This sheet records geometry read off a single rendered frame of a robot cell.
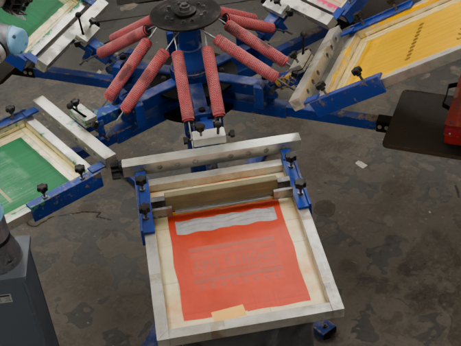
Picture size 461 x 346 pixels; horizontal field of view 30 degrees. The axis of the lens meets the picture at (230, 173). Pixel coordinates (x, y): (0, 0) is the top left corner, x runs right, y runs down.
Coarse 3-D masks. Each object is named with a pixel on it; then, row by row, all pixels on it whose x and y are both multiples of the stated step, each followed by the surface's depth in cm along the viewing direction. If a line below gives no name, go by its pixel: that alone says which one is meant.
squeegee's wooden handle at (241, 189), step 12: (252, 180) 306; (264, 180) 306; (276, 180) 306; (168, 192) 305; (180, 192) 304; (192, 192) 304; (204, 192) 304; (216, 192) 305; (228, 192) 306; (240, 192) 307; (252, 192) 308; (264, 192) 309; (168, 204) 305; (180, 204) 306; (192, 204) 307; (204, 204) 308
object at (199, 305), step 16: (176, 240) 300; (192, 240) 300; (208, 240) 299; (224, 240) 298; (176, 256) 294; (176, 272) 288; (192, 288) 282; (224, 288) 281; (240, 288) 280; (192, 304) 276; (208, 304) 276; (224, 304) 275; (240, 304) 275
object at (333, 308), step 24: (240, 168) 324; (264, 168) 323; (312, 240) 290; (336, 288) 272; (288, 312) 266; (312, 312) 265; (336, 312) 266; (168, 336) 262; (192, 336) 262; (216, 336) 264
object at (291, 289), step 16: (224, 208) 312; (240, 208) 311; (256, 208) 310; (256, 224) 304; (272, 224) 303; (288, 240) 296; (288, 256) 290; (288, 272) 284; (256, 288) 280; (272, 288) 279; (288, 288) 278; (304, 288) 278; (256, 304) 274; (272, 304) 274; (288, 304) 273
